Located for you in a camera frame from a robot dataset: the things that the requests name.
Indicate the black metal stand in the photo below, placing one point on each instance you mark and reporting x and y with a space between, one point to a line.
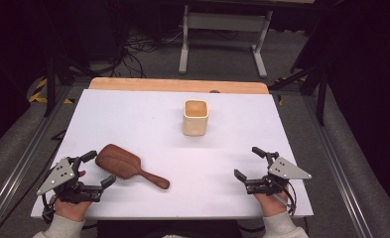
321 95
52 82

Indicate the brown wooden hairbrush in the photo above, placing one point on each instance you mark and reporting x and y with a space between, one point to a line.
119 162

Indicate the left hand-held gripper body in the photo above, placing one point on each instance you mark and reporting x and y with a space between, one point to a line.
58 175

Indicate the person's right hand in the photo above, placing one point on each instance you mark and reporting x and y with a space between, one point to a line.
272 204

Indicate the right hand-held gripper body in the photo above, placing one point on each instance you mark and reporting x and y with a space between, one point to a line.
283 169

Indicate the person's left hand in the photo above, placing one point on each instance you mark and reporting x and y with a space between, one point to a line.
71 210

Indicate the beige square cup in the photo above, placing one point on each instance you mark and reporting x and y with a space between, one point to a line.
195 124

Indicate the white metal desk frame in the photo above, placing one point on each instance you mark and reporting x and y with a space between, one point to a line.
225 22

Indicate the yellow black hazard tape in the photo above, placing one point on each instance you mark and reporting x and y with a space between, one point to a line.
38 94

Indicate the aluminium floor rail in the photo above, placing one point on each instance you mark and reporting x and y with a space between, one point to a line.
339 168
24 158

